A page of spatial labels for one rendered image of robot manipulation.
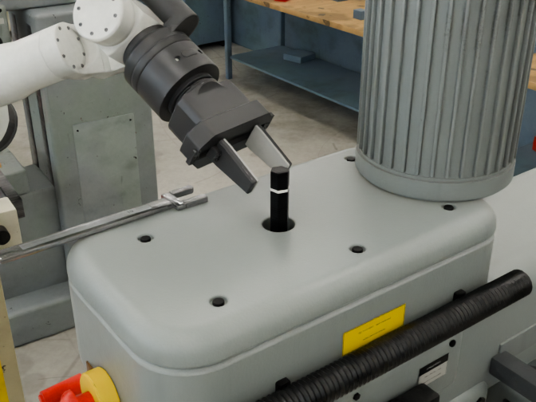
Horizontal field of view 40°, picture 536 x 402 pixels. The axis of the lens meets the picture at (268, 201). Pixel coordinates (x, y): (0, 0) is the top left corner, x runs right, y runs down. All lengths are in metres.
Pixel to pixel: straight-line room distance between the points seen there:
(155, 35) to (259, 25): 7.34
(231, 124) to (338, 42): 6.40
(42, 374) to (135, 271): 2.93
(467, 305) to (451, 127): 0.20
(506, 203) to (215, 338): 0.66
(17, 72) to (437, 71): 0.50
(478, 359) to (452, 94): 0.39
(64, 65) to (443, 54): 0.44
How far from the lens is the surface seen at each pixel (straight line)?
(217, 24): 8.38
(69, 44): 0.95
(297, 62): 7.11
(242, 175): 0.79
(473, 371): 1.06
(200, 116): 0.80
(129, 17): 0.86
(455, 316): 0.85
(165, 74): 0.83
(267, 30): 8.07
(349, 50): 7.08
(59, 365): 3.69
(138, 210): 0.85
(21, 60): 0.95
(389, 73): 0.86
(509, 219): 1.16
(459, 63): 0.83
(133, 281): 0.74
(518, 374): 1.06
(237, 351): 0.68
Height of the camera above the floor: 2.29
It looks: 27 degrees down
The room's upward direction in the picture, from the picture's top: straight up
